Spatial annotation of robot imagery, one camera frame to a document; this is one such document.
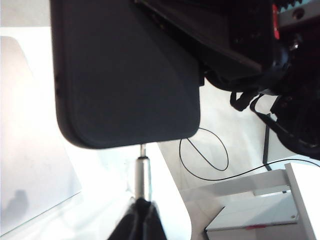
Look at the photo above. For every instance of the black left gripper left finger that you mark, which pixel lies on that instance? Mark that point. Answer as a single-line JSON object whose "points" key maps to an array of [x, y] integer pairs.
{"points": [[130, 222]]}

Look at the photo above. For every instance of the black phone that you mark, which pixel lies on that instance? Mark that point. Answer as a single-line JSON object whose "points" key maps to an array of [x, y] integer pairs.
{"points": [[120, 75]]}

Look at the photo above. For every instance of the white metal cart frame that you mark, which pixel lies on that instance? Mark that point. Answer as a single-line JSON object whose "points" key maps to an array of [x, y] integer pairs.
{"points": [[250, 200]]}

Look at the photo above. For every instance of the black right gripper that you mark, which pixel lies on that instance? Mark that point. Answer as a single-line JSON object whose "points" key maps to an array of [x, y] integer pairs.
{"points": [[255, 30]]}

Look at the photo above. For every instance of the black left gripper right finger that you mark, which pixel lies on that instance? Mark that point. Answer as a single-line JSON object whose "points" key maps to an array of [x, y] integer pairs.
{"points": [[153, 222]]}

